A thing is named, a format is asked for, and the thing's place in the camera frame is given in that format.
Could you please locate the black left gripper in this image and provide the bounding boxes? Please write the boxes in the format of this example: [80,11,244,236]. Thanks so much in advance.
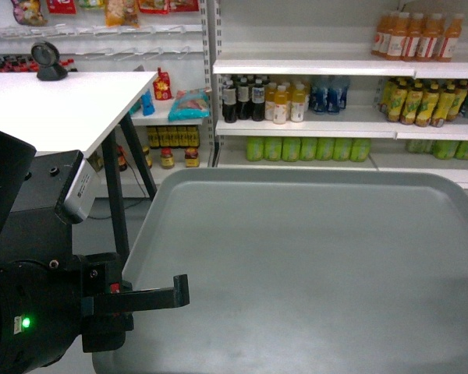
[0,252,190,373]

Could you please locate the grey rectangular serving tray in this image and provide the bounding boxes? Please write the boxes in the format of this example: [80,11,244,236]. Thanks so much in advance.
[93,168,468,373]

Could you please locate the white checkout table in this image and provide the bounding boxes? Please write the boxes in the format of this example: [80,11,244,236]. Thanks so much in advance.
[0,72,157,259]

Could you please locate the red lid sauce jar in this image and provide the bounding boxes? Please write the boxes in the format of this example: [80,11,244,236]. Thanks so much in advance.
[184,147,200,168]

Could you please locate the green drink bottles row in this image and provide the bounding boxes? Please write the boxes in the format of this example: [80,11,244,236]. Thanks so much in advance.
[246,136,372,162]

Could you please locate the teal snack bag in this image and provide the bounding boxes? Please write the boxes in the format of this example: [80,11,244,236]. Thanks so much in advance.
[168,88,210,122]

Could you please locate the red snack pouch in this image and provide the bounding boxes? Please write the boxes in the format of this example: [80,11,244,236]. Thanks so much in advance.
[153,67,172,101]

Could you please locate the dark cola bottles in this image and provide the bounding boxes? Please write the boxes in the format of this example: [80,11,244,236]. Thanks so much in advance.
[222,76,265,124]

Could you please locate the yellow juice bottles small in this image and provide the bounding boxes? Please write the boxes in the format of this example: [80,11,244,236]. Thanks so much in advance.
[264,81,308,125]

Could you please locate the blue drink bottles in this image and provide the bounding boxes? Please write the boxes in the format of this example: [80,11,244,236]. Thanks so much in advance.
[309,76,350,115]

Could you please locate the black barcode scanner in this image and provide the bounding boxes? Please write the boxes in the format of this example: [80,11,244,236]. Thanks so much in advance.
[30,41,68,82]

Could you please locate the hanging orange snack bag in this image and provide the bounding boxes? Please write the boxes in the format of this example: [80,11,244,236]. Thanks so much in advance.
[105,0,140,28]

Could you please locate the white store shelving unit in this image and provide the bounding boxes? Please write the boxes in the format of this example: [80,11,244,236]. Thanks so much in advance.
[204,1,468,191]

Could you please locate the yellow lemon tea bottles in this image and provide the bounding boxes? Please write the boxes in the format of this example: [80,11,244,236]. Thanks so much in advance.
[378,77,468,128]

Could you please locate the orange juice bottle row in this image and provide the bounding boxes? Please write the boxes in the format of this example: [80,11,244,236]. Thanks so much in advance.
[370,11,464,62]

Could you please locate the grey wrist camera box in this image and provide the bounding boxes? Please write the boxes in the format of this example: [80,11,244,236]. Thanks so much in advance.
[55,158,101,224]

